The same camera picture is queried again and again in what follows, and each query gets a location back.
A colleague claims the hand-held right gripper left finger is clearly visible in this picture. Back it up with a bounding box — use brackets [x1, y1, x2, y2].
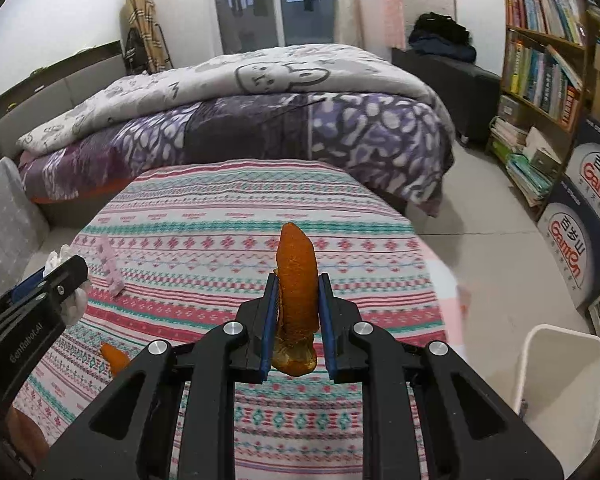
[42, 271, 281, 480]

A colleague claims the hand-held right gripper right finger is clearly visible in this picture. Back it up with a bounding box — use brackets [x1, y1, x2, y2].
[318, 271, 566, 480]

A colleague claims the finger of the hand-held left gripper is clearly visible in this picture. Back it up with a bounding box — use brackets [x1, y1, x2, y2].
[0, 254, 90, 333]
[10, 269, 46, 301]

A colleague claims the white tissue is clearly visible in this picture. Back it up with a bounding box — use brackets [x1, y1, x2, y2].
[46, 244, 91, 328]

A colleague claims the orange plastic piece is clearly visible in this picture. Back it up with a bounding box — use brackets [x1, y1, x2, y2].
[271, 221, 318, 378]

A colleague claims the white trash bin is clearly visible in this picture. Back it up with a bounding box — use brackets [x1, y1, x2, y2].
[511, 324, 600, 478]

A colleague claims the person's left forearm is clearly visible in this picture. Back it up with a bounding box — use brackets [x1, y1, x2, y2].
[4, 405, 50, 466]

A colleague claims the pink fuzzy cloth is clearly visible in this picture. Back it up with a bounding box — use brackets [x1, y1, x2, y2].
[94, 239, 125, 296]

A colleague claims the grey cushion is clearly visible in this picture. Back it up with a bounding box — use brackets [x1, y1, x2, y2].
[0, 156, 50, 306]

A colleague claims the orange bed sheet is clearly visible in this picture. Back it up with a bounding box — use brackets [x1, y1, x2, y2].
[30, 180, 123, 206]

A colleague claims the small orange peel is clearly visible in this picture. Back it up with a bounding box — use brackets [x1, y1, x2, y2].
[100, 342, 130, 377]

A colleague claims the red green patterned tablecloth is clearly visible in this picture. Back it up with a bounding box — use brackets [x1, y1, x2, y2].
[12, 159, 473, 480]

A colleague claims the grey bed headboard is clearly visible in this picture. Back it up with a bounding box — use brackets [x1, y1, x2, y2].
[0, 40, 128, 161]

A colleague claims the purple patterned quilt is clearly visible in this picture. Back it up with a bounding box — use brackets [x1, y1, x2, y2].
[18, 92, 456, 218]

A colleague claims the black bag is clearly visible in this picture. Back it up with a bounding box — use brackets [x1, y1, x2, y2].
[124, 27, 153, 75]

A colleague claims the white cartoon print quilt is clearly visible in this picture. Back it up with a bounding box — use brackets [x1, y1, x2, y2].
[17, 44, 448, 156]

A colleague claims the black bench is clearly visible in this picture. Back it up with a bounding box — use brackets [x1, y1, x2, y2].
[392, 47, 503, 148]

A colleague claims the plaid coat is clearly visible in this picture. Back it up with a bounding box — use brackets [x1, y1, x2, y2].
[120, 0, 173, 76]

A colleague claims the glass balcony door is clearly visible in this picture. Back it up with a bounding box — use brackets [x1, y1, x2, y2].
[209, 0, 338, 53]

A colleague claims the pile of black clothes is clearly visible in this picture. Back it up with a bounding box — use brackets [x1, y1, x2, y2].
[407, 11, 478, 65]

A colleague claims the white curtain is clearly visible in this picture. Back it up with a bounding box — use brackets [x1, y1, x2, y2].
[332, 0, 365, 51]

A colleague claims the pink hanging cloth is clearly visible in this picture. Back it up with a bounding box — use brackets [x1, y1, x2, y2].
[381, 0, 411, 51]

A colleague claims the wooden bookshelf with books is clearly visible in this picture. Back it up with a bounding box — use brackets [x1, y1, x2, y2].
[490, 0, 600, 208]

